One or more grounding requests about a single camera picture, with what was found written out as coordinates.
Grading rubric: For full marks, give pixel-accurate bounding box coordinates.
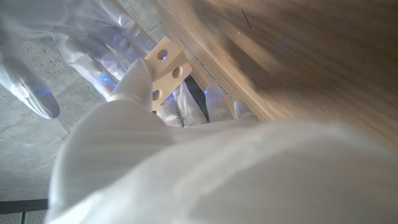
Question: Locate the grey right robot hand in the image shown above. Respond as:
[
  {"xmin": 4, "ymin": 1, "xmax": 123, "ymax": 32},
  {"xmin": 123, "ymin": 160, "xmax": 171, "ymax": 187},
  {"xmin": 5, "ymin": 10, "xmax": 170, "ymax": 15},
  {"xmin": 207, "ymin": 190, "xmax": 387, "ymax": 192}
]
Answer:
[{"xmin": 0, "ymin": 0, "xmax": 158, "ymax": 120}]

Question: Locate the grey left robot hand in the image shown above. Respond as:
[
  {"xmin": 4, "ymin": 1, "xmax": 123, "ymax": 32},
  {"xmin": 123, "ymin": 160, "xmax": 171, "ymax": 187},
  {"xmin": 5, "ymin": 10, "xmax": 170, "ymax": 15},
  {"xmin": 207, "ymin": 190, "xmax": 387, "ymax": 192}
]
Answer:
[{"xmin": 45, "ymin": 57, "xmax": 398, "ymax": 224}]

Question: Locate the wooden block with holes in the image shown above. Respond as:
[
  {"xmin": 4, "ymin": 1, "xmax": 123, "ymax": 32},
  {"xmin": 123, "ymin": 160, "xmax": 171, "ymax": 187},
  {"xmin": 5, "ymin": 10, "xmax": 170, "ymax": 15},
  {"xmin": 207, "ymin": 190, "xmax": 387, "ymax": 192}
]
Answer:
[{"xmin": 144, "ymin": 36, "xmax": 193, "ymax": 111}]

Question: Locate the grey perforated panel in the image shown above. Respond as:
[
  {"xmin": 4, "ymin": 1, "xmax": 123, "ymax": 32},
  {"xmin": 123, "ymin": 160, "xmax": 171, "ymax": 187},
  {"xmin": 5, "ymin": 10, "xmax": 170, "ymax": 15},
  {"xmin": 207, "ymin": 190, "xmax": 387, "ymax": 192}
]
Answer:
[
  {"xmin": 24, "ymin": 209, "xmax": 48, "ymax": 224},
  {"xmin": 0, "ymin": 213, "xmax": 22, "ymax": 224}
]

